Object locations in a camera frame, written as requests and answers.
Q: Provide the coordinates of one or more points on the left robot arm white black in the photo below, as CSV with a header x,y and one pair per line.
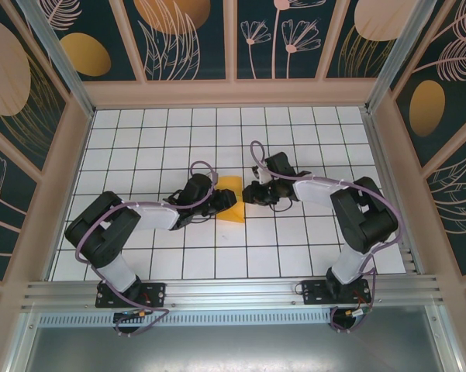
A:
x,y
116,277

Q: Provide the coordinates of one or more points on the aluminium side rail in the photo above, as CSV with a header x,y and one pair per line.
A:
x,y
389,182

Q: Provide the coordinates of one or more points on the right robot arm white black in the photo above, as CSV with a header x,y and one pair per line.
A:
x,y
347,267

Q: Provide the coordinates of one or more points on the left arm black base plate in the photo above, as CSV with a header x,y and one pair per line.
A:
x,y
155,290

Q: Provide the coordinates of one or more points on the grey metal sheet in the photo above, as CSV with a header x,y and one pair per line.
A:
x,y
232,348

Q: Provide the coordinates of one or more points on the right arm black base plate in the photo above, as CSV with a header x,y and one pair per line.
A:
x,y
314,290

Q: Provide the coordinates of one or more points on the aluminium mounting rail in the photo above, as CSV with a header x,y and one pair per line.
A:
x,y
232,290

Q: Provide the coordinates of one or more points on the yellow paper sheet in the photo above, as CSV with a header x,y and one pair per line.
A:
x,y
232,217

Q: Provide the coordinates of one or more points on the aluminium corner post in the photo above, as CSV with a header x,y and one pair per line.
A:
x,y
401,46
53,42

